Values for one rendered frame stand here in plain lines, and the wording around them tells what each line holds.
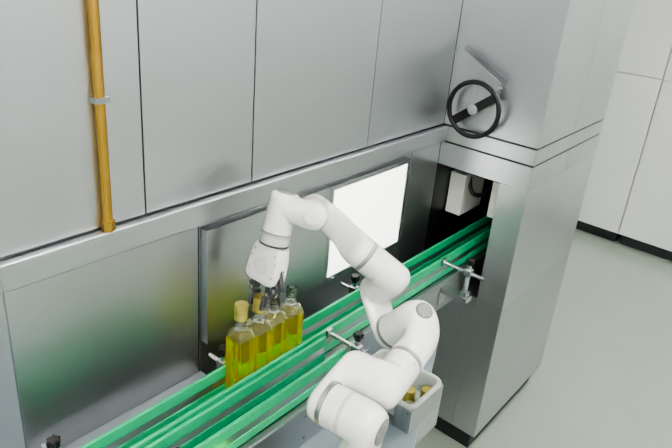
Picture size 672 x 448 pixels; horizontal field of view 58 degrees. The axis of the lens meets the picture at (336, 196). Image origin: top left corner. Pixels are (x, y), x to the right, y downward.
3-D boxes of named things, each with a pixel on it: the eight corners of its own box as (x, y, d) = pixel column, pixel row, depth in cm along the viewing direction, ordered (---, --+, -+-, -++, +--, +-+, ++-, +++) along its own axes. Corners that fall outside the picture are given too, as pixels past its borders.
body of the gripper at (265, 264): (250, 232, 151) (240, 274, 153) (278, 247, 145) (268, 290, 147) (271, 231, 157) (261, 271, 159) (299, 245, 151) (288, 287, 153)
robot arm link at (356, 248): (355, 274, 148) (288, 220, 146) (355, 259, 161) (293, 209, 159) (378, 248, 147) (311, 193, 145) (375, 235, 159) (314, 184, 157)
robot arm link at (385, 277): (358, 282, 140) (326, 307, 150) (427, 338, 142) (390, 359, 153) (381, 238, 152) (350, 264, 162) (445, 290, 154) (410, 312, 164)
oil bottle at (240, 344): (240, 384, 164) (241, 317, 156) (254, 394, 161) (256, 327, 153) (223, 394, 160) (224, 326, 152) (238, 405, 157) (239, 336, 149)
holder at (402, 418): (367, 362, 198) (370, 342, 195) (439, 404, 182) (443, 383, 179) (333, 386, 186) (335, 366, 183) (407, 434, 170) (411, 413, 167)
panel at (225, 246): (393, 241, 229) (404, 156, 216) (399, 244, 228) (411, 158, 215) (200, 340, 164) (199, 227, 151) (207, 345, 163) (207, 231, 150)
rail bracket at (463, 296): (439, 298, 231) (448, 246, 223) (478, 317, 222) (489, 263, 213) (432, 303, 228) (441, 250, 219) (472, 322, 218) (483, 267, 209)
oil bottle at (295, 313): (287, 357, 177) (290, 294, 168) (301, 366, 173) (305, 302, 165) (273, 365, 172) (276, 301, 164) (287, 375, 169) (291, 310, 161)
